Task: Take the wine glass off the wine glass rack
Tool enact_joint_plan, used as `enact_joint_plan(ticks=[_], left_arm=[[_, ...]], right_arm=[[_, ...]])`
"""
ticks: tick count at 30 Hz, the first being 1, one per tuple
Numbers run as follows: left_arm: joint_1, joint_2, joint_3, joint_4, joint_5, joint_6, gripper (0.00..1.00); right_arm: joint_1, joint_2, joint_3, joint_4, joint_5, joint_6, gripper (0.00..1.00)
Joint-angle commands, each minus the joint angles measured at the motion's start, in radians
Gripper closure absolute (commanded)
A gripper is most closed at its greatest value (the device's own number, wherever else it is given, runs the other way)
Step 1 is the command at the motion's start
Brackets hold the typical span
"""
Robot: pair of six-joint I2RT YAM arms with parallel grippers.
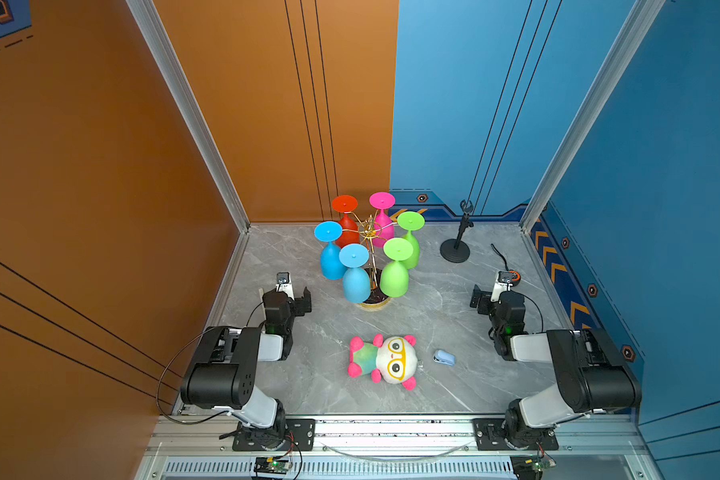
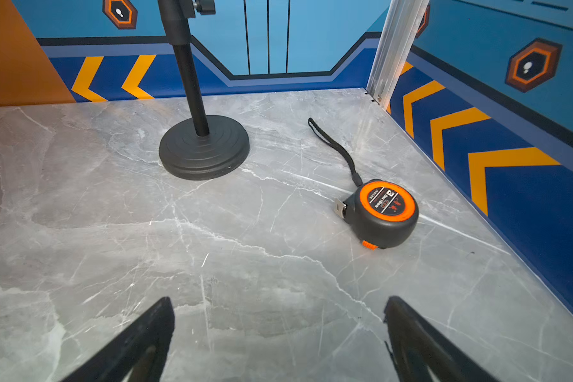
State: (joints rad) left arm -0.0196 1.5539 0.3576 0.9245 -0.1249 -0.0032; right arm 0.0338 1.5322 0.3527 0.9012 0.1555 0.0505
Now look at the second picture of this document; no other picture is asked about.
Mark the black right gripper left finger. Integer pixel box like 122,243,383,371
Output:
64,297,175,381

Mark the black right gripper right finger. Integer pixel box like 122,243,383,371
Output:
384,295,496,381

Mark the orange black tape measure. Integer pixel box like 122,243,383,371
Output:
307,118,420,250

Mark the black round-base stand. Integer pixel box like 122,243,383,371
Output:
158,0,250,181

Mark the aluminium corner post right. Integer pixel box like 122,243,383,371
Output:
366,0,429,110

